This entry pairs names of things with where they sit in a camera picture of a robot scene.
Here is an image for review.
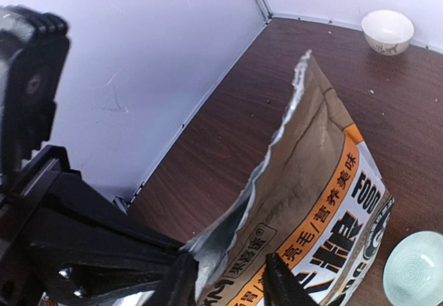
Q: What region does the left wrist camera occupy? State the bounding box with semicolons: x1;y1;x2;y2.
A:
1;6;70;193

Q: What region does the teal ribbed ceramic bowl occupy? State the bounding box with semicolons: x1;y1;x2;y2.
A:
383;231;442;306

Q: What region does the dog food bag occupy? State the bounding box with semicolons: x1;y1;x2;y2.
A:
185;51;394;305

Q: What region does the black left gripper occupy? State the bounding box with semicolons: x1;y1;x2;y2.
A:
1;145;181;305

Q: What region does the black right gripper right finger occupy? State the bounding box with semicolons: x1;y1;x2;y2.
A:
264;253;318;306

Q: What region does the white ceramic patterned bowl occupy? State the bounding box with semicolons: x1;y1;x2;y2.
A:
361;10;415;56

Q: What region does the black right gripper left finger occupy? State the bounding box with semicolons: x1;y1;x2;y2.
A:
152;253;199;306

